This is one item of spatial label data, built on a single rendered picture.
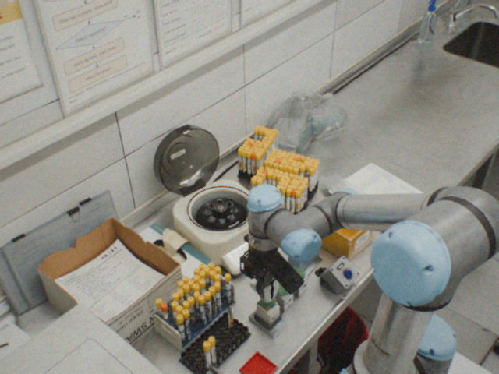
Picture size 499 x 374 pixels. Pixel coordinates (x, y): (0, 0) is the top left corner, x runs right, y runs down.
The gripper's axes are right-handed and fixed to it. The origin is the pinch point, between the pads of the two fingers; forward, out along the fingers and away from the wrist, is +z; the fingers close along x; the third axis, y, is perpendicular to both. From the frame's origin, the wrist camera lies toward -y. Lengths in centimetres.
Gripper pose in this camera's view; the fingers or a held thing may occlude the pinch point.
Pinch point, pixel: (270, 300)
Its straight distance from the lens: 151.6
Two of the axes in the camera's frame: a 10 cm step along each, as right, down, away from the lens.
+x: -6.7, 4.9, -5.6
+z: 0.1, 7.6, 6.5
